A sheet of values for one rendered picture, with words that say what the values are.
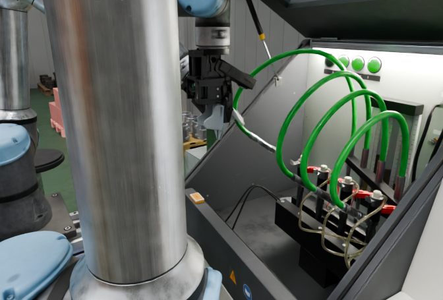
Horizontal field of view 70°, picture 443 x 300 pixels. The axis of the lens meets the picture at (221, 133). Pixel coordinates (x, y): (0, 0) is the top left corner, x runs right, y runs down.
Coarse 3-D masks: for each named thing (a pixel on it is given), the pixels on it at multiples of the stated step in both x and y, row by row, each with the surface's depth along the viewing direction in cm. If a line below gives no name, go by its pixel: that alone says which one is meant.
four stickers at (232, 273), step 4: (232, 268) 82; (232, 272) 82; (232, 276) 82; (236, 276) 80; (232, 280) 83; (236, 280) 81; (236, 284) 81; (244, 284) 77; (244, 288) 77; (248, 288) 75; (244, 292) 77; (248, 292) 76; (248, 296) 76
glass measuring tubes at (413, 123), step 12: (396, 108) 88; (408, 108) 85; (420, 108) 85; (396, 120) 90; (408, 120) 87; (420, 120) 86; (372, 132) 97; (396, 132) 91; (372, 144) 98; (396, 144) 93; (372, 156) 101; (396, 156) 93; (408, 156) 90; (372, 168) 101; (396, 168) 92; (408, 168) 91; (384, 180) 96; (408, 180) 92; (372, 192) 100; (384, 216) 97
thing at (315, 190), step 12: (348, 96) 68; (372, 96) 72; (336, 108) 67; (384, 108) 75; (324, 120) 66; (384, 120) 76; (312, 132) 67; (384, 132) 78; (312, 144) 67; (384, 144) 79; (384, 156) 80; (300, 168) 68; (384, 168) 81; (312, 192) 71; (324, 192) 73
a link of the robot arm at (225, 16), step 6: (228, 0) 62; (228, 6) 64; (222, 12) 62; (228, 12) 65; (198, 18) 64; (204, 18) 63; (210, 18) 63; (216, 18) 63; (222, 18) 64; (228, 18) 65; (198, 24) 65; (204, 24) 64; (210, 24) 64; (216, 24) 64; (222, 24) 64; (228, 24) 65
